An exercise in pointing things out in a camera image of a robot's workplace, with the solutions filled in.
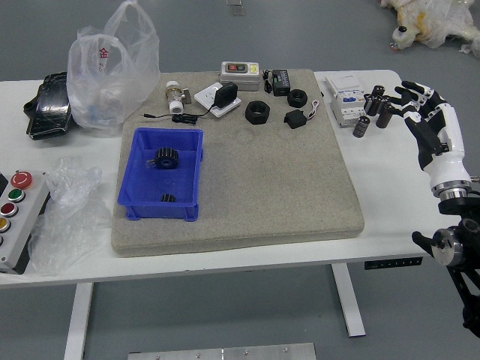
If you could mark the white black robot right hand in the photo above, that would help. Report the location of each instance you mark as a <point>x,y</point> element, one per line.
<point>448,165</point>

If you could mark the small black gear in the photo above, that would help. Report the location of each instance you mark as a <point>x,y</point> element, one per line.
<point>168,198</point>

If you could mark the big black gear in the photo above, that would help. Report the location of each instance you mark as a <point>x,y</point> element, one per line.
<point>167,157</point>

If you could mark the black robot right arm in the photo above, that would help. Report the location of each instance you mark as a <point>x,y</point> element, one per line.
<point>455,204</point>

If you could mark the big black hex nut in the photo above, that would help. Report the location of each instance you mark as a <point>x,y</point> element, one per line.
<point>252,117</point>

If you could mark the blue plastic box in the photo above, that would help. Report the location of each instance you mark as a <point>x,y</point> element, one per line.
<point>157,212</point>

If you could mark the grey push-button control box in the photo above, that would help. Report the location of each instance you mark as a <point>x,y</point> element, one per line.
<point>22,217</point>

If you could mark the black cylindrical capacitor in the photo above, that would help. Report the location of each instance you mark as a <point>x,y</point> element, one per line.
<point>384,117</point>
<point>374,108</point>
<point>378,92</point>
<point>386,101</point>
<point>362,126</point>
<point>368,102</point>

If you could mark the black table control panel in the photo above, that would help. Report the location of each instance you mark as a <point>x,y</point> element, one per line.
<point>390,264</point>

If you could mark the white circuit breaker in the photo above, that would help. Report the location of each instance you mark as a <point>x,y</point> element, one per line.
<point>345,93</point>

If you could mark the plastic-wrapped yellow plush toy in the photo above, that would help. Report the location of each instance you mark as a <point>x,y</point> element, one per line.
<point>431,22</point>

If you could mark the white table leg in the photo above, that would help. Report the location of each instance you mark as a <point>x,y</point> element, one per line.
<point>348,300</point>
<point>77,322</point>

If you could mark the black power module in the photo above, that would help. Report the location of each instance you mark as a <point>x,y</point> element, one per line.
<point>282,83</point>

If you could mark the grey-brown foam mat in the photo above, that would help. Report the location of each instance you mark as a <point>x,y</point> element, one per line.
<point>243,187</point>

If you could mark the black plug adapter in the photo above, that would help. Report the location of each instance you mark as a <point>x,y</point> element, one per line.
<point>225,93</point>

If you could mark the metal floor fixture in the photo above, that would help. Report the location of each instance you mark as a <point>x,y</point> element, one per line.
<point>236,7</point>

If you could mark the brass valve white fitting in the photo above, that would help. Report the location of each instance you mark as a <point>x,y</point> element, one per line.
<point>174,97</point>

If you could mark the silver metal plate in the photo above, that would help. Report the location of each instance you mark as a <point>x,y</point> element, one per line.
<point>221,353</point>

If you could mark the white plastic bag red print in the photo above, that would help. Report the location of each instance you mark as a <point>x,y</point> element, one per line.
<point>112,75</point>

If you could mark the clear crumpled plastic bag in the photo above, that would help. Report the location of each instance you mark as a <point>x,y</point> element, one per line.
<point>71,210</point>

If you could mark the black plastic tray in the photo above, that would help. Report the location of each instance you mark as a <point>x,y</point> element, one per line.
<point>48,108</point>

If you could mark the grey switch box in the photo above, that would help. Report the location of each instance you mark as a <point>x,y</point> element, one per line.
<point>240,80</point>

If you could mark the white wall socket plate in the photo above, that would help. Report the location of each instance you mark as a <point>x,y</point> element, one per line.
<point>204,95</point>

